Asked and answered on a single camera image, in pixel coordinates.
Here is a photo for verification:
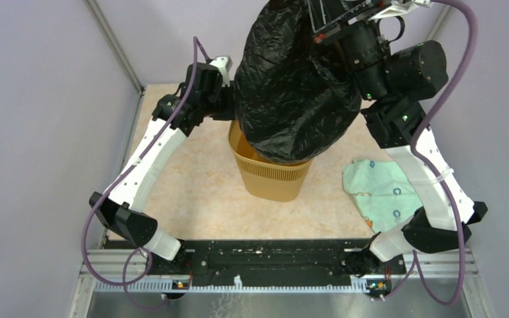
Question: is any left aluminium frame post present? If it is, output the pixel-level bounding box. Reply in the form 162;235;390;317
83;0;144;96

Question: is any black plastic trash bag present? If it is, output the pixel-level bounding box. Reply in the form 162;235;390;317
233;1;362;164

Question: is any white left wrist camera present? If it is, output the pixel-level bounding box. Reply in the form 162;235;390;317
209;56;233;87

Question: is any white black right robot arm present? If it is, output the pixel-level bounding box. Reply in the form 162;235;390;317
306;1;488;273

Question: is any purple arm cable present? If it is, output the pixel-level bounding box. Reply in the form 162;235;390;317
82;36;211;310
382;0;479;307

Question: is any aluminium frame post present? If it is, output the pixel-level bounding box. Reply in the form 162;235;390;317
425;3;453;40
83;0;144;96

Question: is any yellow ribbed trash bin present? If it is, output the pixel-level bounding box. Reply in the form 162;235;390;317
228;121;312;202

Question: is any grey slotted cable duct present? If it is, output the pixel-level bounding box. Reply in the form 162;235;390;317
94;276;370;294

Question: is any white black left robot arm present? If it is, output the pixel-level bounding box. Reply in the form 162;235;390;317
89;56;233;274

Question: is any right aluminium frame post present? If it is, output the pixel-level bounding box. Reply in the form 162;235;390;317
425;3;453;40

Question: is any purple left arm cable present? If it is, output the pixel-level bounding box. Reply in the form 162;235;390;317
82;36;211;310

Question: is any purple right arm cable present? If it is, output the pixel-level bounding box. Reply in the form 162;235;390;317
382;0;479;307

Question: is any light green patterned cloth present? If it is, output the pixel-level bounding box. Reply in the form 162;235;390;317
342;160;422;233

